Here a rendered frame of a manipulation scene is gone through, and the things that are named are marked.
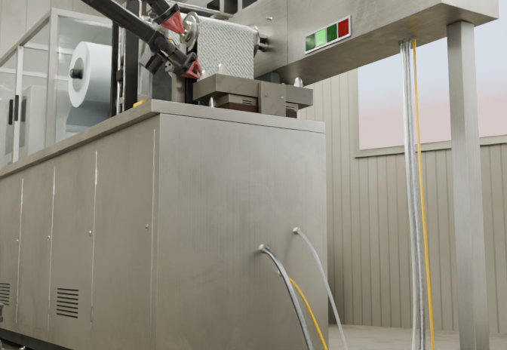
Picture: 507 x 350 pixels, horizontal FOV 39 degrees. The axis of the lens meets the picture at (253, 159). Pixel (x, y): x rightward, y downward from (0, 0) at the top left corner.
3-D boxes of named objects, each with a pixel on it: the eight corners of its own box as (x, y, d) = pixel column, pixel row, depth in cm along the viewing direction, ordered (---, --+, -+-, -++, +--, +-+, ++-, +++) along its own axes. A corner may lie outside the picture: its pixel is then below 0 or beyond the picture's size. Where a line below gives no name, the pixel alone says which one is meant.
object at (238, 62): (196, 92, 251) (197, 41, 254) (253, 100, 263) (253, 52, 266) (197, 92, 250) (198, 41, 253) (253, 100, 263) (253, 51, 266)
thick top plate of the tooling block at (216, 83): (192, 100, 245) (192, 83, 246) (287, 113, 266) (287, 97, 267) (216, 90, 231) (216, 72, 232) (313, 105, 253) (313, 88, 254)
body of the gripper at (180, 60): (188, 69, 244) (172, 56, 241) (175, 75, 253) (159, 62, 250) (197, 54, 247) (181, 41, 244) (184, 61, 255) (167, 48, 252)
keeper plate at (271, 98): (258, 114, 239) (258, 82, 241) (282, 118, 245) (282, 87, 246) (262, 113, 237) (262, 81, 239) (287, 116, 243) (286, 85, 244)
